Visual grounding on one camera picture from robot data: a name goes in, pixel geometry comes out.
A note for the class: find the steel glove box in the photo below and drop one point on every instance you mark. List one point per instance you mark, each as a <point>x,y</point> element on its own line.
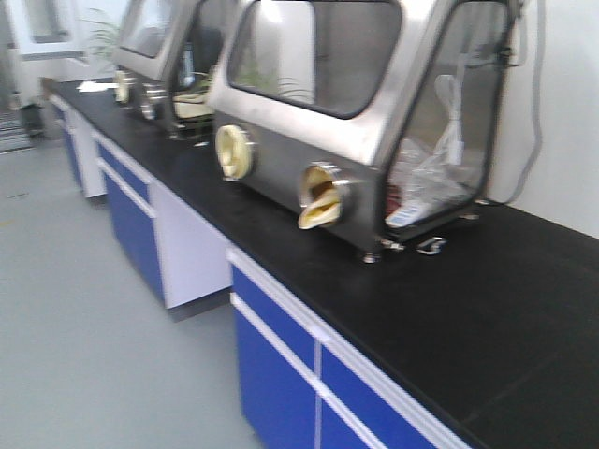
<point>165,57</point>
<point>347,81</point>

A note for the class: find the cream glove port right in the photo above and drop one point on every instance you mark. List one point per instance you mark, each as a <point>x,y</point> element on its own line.
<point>326,195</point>

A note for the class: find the blue white lab cabinet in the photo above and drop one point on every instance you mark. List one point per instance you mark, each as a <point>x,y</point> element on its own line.
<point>302,384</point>

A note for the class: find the clear plastic bag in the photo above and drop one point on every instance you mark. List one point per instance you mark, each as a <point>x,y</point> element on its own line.
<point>421,173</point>

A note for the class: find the near steel glove box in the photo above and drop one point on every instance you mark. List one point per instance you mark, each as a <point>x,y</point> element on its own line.
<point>347,81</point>

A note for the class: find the cream glove port left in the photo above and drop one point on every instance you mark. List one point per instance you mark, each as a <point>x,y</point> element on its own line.
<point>236,151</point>

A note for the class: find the cream glove port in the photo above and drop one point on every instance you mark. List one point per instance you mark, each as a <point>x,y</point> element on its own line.
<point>236,151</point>
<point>326,195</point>

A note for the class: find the far steel glove box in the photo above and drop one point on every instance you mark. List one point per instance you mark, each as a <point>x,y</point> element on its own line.
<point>165,57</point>

